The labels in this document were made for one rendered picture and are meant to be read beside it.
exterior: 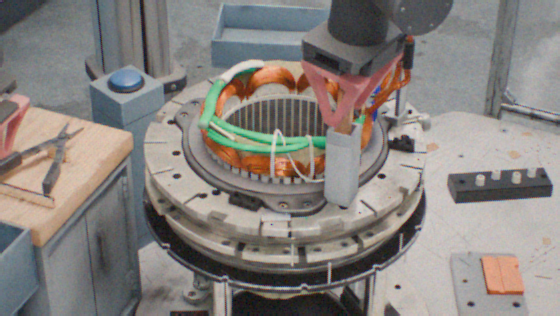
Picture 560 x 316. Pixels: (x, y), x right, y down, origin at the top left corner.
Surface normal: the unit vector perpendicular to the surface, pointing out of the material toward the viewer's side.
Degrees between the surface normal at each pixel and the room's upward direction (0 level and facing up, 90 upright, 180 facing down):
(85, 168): 0
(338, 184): 90
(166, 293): 0
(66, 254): 90
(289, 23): 90
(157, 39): 90
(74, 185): 0
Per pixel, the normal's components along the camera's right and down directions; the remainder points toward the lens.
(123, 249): 0.92, 0.24
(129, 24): 0.46, 0.53
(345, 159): -0.40, 0.54
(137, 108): 0.70, 0.43
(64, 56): 0.01, -0.81
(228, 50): -0.09, 0.59
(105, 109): -0.72, 0.40
